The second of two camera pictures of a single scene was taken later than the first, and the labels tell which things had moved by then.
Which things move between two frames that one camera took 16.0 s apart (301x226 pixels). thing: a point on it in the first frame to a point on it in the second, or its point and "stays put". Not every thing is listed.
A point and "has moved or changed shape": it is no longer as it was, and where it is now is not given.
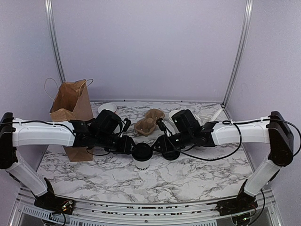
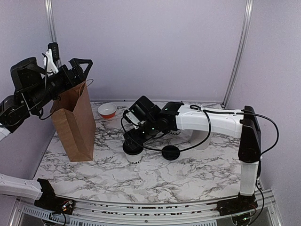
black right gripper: [165, 146] to [137, 140]
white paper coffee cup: [142, 165] to [134, 159]
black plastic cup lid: [171, 155] stays put
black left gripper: [125, 148] to [70, 81]
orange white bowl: [107, 106] stays put
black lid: [142, 151] has moved or changed shape
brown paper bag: [72, 102] stays put
